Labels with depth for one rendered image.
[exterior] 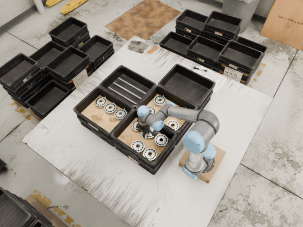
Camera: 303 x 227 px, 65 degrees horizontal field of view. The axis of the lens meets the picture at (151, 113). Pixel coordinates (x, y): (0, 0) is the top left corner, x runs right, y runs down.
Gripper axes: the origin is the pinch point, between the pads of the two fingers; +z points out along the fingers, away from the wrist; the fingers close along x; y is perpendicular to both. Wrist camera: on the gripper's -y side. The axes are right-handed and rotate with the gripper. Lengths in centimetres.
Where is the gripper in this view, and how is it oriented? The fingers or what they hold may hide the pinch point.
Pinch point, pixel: (147, 136)
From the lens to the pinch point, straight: 184.9
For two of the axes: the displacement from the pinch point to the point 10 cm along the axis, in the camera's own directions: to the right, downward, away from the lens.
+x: -5.3, 7.2, -4.6
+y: -8.5, -4.3, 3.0
